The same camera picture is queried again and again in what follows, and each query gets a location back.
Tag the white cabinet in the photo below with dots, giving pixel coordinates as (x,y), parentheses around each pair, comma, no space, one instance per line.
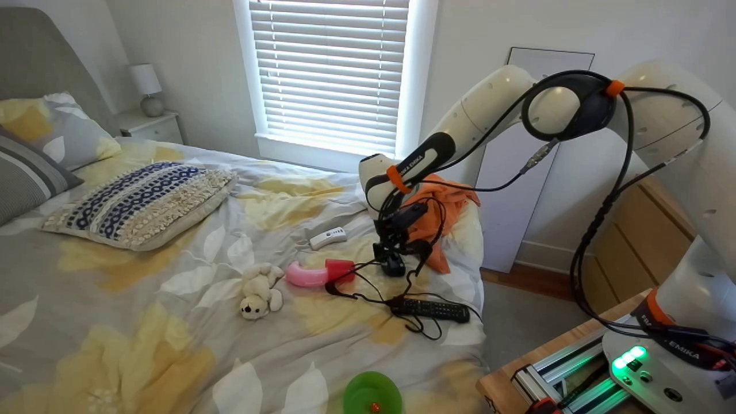
(520,207)

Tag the white window blinds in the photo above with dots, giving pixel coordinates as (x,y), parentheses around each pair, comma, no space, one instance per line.
(329,76)

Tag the light wooden dresser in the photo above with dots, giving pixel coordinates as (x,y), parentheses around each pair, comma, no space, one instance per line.
(635,245)

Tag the aluminium rail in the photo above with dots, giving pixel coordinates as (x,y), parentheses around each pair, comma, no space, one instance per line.
(561,376)

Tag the blue white beaded cushion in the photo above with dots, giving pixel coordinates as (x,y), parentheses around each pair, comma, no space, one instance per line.
(139,207)

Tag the white fluffy towel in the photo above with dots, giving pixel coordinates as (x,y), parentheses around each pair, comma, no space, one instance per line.
(257,296)

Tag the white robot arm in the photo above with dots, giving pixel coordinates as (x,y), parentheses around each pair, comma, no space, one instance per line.
(674,129)

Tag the green plastic hamster wheel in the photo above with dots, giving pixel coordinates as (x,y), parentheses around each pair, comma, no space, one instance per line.
(371,391)

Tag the pink curved plastic tube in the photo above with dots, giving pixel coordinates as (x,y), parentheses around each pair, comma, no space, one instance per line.
(305,276)

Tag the white nightstand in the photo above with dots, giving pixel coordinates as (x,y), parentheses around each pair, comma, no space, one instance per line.
(151,129)

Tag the grey striped pillow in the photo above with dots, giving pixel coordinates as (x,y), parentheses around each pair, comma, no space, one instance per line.
(26,179)

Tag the orange cloth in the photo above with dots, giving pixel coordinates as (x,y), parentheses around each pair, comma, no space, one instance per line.
(453,200)

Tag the grey upholstered headboard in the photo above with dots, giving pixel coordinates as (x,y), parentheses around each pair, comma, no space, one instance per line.
(48,54)

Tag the white remote control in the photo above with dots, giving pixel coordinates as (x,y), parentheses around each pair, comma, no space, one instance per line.
(328,238)

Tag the white window frame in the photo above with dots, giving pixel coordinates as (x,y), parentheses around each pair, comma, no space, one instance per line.
(421,92)

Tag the yellow grey floral pillow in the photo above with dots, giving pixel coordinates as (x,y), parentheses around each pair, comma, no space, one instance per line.
(71,129)

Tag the white table lamp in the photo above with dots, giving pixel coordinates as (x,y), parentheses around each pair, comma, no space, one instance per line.
(149,84)

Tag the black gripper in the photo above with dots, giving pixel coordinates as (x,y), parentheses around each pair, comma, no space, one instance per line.
(403,219)

